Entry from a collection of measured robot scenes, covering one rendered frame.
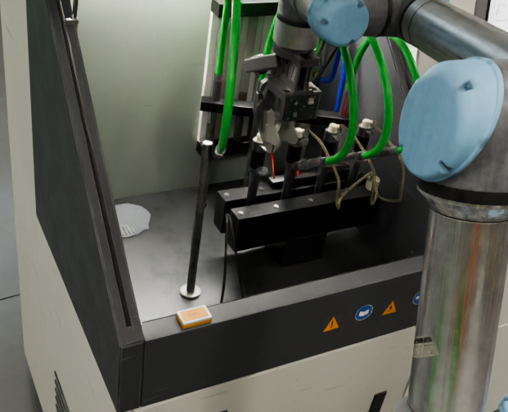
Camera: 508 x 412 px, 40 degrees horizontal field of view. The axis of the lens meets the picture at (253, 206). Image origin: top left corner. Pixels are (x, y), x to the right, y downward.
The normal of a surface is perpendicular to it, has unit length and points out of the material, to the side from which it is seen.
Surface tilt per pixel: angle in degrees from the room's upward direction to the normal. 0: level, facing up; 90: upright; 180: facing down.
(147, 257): 0
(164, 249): 0
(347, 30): 90
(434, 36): 85
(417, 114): 83
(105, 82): 90
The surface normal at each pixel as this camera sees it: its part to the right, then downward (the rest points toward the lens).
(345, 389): 0.45, 0.56
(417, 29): -0.93, 0.00
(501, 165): 0.03, 0.30
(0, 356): 0.14, -0.81
